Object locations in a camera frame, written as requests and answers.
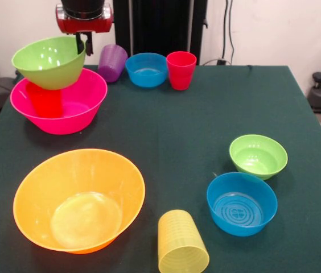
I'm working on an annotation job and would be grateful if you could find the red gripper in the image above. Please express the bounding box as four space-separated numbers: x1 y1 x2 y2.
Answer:
55 3 114 56

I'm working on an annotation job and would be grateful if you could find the purple plastic cup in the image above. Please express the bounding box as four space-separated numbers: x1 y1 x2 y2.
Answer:
97 44 129 83

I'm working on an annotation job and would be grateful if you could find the large green plastic bowl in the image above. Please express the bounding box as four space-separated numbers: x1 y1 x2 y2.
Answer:
11 36 87 91

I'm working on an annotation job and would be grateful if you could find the large pink plastic bowl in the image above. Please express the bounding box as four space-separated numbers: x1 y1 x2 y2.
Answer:
10 68 109 135

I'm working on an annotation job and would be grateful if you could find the blue plastic bowl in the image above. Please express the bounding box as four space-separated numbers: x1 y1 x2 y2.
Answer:
125 52 168 88
206 172 278 237

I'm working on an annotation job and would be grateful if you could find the red plastic cup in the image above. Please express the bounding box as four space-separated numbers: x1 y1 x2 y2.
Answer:
25 81 64 119

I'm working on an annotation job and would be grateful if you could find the crimson pink plastic cup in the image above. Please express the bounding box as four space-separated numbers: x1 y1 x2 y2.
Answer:
166 51 197 91

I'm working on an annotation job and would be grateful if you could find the orange plastic bowl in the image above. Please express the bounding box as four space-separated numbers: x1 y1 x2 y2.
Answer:
13 148 146 255

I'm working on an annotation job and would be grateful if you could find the small green plastic bowl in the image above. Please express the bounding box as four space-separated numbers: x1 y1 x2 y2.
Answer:
229 134 289 181

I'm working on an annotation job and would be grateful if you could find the yellow plastic cup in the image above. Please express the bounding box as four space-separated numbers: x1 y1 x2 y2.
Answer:
157 209 210 273

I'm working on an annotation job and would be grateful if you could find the dark green table cloth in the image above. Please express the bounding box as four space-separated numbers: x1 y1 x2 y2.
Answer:
0 64 321 273

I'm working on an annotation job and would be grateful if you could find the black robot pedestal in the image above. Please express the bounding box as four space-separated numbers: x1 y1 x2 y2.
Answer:
112 0 209 66

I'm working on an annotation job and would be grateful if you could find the black hanging cable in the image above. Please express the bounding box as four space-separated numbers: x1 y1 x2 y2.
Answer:
221 0 237 65

